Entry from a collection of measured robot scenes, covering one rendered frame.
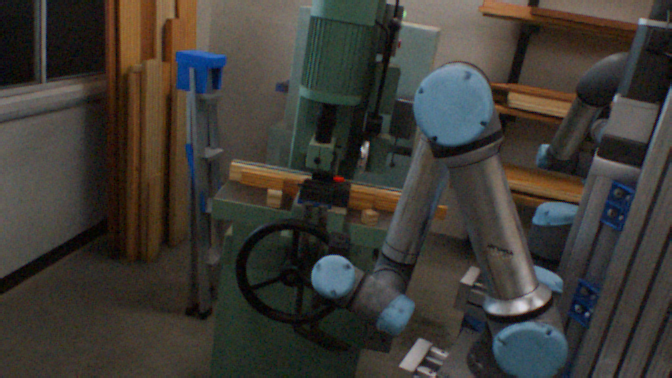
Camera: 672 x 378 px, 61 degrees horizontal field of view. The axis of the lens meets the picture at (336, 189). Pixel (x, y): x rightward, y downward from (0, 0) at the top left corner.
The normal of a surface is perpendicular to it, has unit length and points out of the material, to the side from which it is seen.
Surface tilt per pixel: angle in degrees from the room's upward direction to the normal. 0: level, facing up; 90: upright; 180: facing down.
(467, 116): 83
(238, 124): 90
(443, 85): 84
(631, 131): 90
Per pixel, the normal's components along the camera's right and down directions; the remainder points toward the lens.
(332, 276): 0.01, -0.22
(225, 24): -0.21, 0.29
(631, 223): -0.44, 0.22
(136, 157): 0.97, 0.18
